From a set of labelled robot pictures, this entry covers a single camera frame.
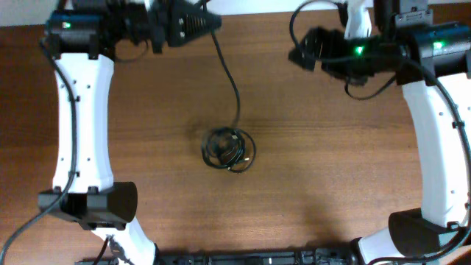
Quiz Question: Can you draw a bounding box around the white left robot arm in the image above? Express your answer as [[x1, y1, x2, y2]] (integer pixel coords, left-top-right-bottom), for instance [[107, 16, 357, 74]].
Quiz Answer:
[[38, 1, 222, 264]]

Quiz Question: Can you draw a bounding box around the black coiled cable bundle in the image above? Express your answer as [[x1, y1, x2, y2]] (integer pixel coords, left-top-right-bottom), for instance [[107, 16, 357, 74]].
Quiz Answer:
[[200, 126, 257, 174]]

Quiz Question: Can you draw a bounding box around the black pulled-out cable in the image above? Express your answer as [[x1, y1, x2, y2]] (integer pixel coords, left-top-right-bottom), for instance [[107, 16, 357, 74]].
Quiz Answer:
[[194, 0, 242, 130]]

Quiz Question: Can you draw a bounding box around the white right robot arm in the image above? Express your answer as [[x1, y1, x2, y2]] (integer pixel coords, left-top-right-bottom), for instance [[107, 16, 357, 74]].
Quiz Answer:
[[288, 1, 470, 264]]

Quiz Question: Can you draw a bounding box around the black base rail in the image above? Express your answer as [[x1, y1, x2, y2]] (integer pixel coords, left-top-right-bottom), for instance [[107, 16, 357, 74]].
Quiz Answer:
[[75, 248, 360, 265]]

